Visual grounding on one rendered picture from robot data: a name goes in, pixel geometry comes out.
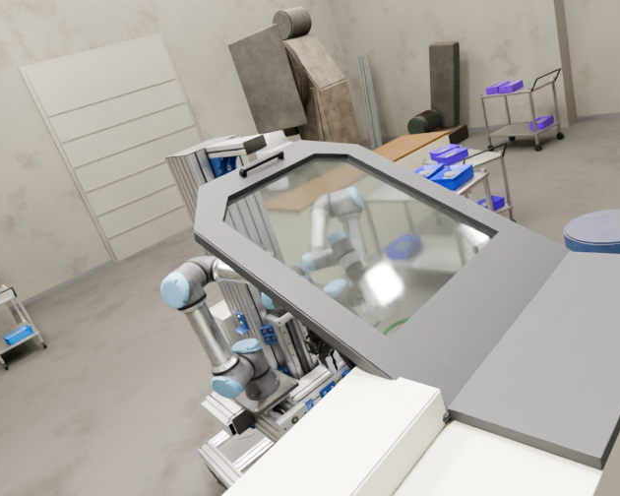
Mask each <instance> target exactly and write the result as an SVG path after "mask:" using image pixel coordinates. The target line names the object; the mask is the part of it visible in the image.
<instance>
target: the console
mask: <svg viewBox="0 0 620 496"><path fill-rule="evenodd" d="M445 412H446V410H445V407H444V403H443V399H442V395H441V391H440V389H436V388H433V387H430V386H426V385H423V384H420V383H416V382H413V381H409V380H407V379H404V378H399V379H398V380H397V381H395V380H393V381H390V380H387V379H384V378H381V377H377V376H374V375H371V374H368V373H367V372H366V371H364V370H363V369H362V368H360V367H359V366H358V365H357V366H355V367H354V368H353V369H352V370H351V371H350V372H349V373H348V374H347V375H346V376H345V377H344V378H343V379H342V380H341V381H340V382H339V383H338V384H337V385H336V386H335V387H334V388H333V389H332V390H331V391H330V392H329V393H328V394H326V395H325V396H324V397H323V398H322V399H321V400H320V401H319V402H318V403H317V404H316V405H315V406H314V407H313V408H312V409H311V410H310V411H309V412H308V413H307V414H306V415H305V416H304V417H303V418H302V419H301V420H300V421H298V422H297V423H296V424H295V425H294V426H293V427H292V428H291V429H290V430H289V431H288V432H287V433H286V434H285V435H284V436H283V437H282V438H281V439H280V440H279V441H278V442H277V443H276V444H275V445H274V446H273V447H272V448H270V449H269V450H268V451H267V452H266V453H265V454H264V455H263V456H262V457H261V458H260V459H259V460H258V461H257V462H256V463H255V464H254V465H253V466H252V467H251V468H250V469H249V470H248V471H247V472H246V473H245V474H244V475H242V476H241V477H240V478H239V479H238V480H237V481H236V482H235V483H234V484H233V485H232V486H231V487H230V488H229V489H228V490H227V491H226V492H225V493H224V494H223V495H222V496H393V495H394V494H395V492H396V491H397V490H398V488H399V487H400V486H401V484H402V483H403V481H404V480H405V479H406V478H407V476H408V475H409V474H410V472H411V471H412V470H413V468H414V467H415V466H416V464H417V463H418V462H419V460H420V459H421V458H422V456H423V455H424V454H425V453H426V451H427V450H428V449H429V447H430V446H431V445H432V443H433V442H434V441H435V439H436V438H437V437H438V435H439V434H440V433H441V431H442V430H443V429H444V428H445V426H446V425H447V424H448V422H449V421H448V422H447V423H446V424H445V421H444V423H443V419H442V418H443V415H444V413H445Z"/></svg>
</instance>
